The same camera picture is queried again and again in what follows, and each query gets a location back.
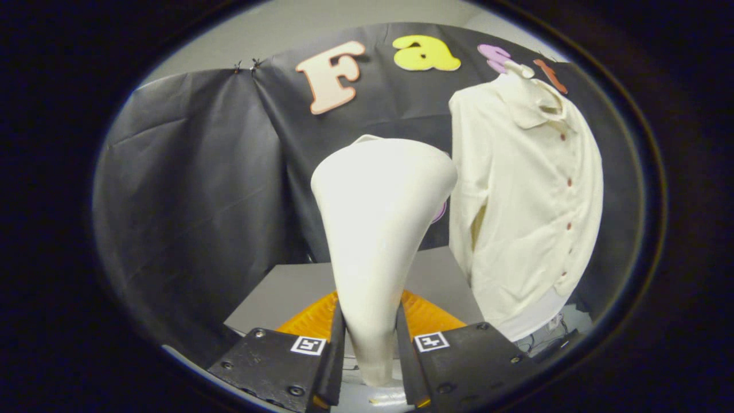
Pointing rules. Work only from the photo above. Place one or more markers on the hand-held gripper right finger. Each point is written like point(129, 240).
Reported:
point(404, 355)

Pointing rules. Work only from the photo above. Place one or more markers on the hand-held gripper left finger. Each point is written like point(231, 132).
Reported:
point(335, 355)

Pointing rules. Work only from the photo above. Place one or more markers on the white garment steamer head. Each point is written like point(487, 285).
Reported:
point(378, 229)

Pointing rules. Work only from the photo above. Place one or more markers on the cream button shirt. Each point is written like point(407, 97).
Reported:
point(516, 218)

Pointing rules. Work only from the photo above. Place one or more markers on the grey cabinet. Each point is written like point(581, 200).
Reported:
point(287, 292)

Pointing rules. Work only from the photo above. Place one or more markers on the black backdrop cloth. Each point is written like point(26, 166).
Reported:
point(189, 189)

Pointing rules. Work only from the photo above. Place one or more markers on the black binder clip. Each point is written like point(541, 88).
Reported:
point(256, 63)
point(237, 66)

